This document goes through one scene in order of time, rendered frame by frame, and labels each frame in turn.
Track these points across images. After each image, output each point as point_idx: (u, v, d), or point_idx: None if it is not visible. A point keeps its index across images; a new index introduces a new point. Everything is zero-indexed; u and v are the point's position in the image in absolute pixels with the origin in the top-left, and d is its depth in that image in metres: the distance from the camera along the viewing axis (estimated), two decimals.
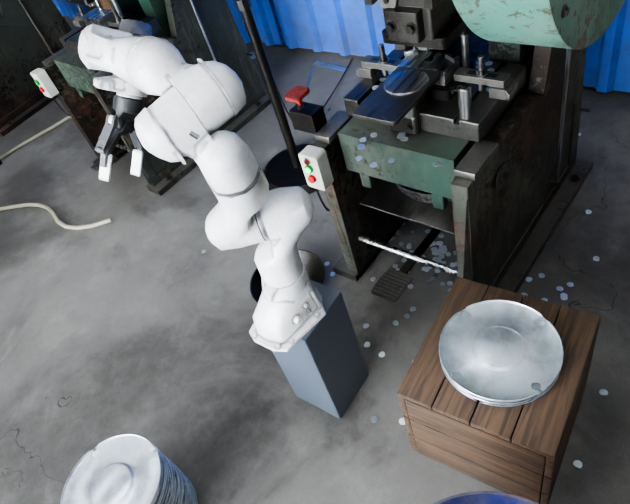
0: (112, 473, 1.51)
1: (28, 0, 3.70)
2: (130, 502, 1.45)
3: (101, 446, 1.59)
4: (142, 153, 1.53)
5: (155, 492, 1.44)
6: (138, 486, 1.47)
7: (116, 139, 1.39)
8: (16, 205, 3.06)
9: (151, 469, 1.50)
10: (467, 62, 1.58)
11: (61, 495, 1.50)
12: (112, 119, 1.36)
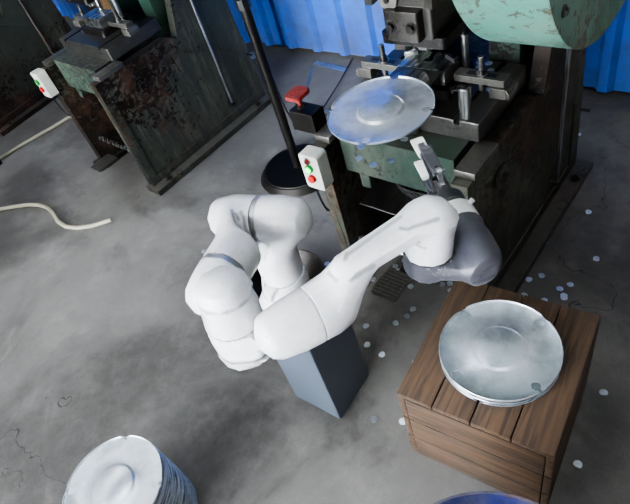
0: (387, 111, 1.44)
1: (28, 0, 3.70)
2: (348, 115, 1.48)
3: (427, 114, 1.39)
4: None
5: (330, 129, 1.45)
6: (353, 123, 1.45)
7: None
8: (16, 205, 3.06)
9: (353, 135, 1.42)
10: (467, 62, 1.58)
11: (418, 79, 1.49)
12: None
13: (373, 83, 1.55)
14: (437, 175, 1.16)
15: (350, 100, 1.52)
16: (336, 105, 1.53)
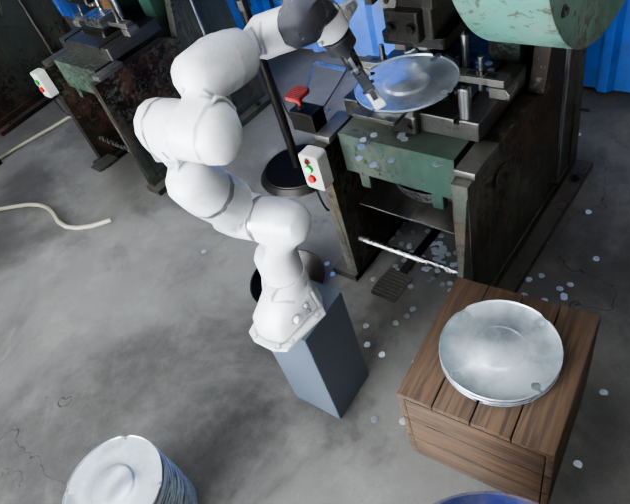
0: (416, 76, 1.52)
1: (28, 0, 3.70)
2: (394, 99, 1.48)
3: (440, 59, 1.56)
4: (370, 94, 1.41)
5: (408, 109, 1.42)
6: (410, 98, 1.46)
7: None
8: (16, 205, 3.06)
9: (429, 98, 1.44)
10: (467, 62, 1.58)
11: (388, 59, 1.62)
12: None
13: None
14: (356, 66, 1.32)
15: None
16: (370, 106, 1.48)
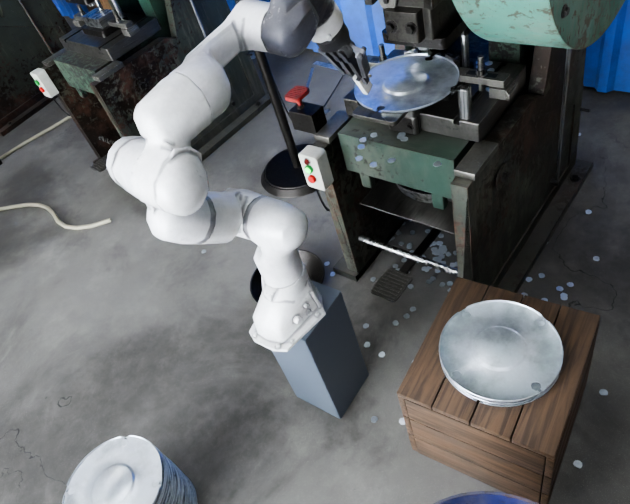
0: (400, 75, 1.54)
1: (28, 0, 3.70)
2: (436, 81, 1.49)
3: (370, 72, 1.61)
4: (364, 78, 1.33)
5: (457, 67, 1.50)
6: (434, 73, 1.52)
7: (342, 65, 1.31)
8: (16, 205, 3.06)
9: (437, 63, 1.55)
10: (467, 62, 1.58)
11: (358, 100, 1.51)
12: (320, 51, 1.30)
13: (400, 109, 1.44)
14: (359, 49, 1.23)
15: (429, 95, 1.45)
16: (445, 93, 1.44)
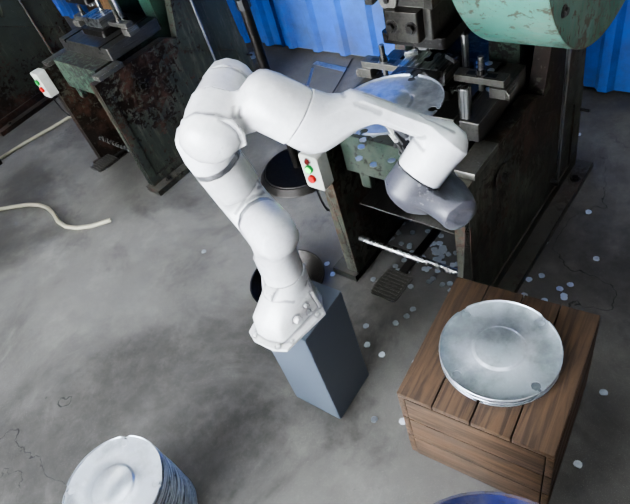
0: None
1: (28, 0, 3.70)
2: (395, 86, 1.50)
3: (356, 131, 1.40)
4: None
5: (379, 77, 1.55)
6: (380, 90, 1.51)
7: None
8: (16, 205, 3.06)
9: (362, 92, 1.53)
10: (467, 62, 1.58)
11: None
12: None
13: (439, 96, 1.41)
14: (409, 138, 1.21)
15: (419, 85, 1.48)
16: (418, 78, 1.50)
